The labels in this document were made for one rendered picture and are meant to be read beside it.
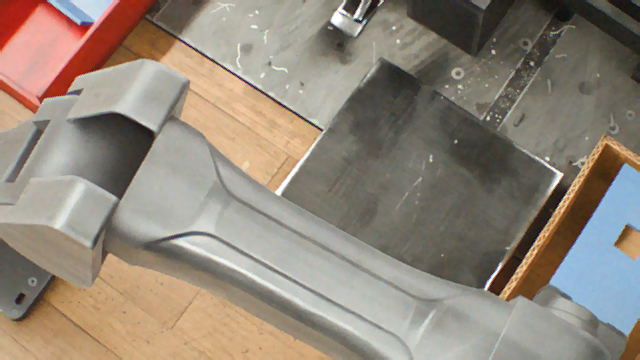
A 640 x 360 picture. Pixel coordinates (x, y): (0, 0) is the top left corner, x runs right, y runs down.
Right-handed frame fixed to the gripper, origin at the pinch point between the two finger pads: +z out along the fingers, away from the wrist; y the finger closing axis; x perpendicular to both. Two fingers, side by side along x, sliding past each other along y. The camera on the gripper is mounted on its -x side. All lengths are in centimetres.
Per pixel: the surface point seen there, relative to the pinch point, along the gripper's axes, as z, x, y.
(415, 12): 17.8, 23.7, 11.6
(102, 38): 7.6, 42.0, -1.7
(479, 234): 10.4, 9.6, 1.1
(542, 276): 11.8, 3.8, 0.8
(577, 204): 15.2, 4.6, 6.3
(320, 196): 8.4, 20.8, -2.7
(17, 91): 4.6, 45.4, -8.4
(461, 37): 17.2, 19.4, 12.0
